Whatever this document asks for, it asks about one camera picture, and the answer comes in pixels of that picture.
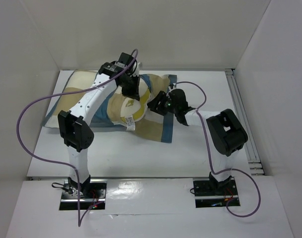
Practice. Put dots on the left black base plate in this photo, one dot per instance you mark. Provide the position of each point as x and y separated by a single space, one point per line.
96 191

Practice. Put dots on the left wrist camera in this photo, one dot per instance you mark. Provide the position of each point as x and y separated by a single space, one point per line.
124 59

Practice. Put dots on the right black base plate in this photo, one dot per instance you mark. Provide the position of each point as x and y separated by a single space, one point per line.
204 187

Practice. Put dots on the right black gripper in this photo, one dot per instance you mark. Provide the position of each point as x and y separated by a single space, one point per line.
157 103

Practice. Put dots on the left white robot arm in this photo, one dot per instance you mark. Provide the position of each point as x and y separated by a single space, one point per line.
74 124

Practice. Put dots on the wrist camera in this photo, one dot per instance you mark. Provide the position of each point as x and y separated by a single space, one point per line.
124 59
178 97

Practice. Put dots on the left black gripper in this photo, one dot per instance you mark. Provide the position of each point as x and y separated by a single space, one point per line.
133 93

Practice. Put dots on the blue beige patchwork pillowcase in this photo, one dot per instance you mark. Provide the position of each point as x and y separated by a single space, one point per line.
151 127

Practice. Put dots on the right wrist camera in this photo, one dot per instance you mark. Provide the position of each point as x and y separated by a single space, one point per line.
178 97

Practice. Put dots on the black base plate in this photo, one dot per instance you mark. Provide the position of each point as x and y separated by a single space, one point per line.
204 187
96 191

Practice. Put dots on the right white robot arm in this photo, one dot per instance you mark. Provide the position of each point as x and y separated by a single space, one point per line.
224 135

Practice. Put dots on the cream pillow with yellow edge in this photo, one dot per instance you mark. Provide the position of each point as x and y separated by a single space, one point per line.
136 109

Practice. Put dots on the aluminium rail right side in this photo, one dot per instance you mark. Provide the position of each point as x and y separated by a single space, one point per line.
254 161

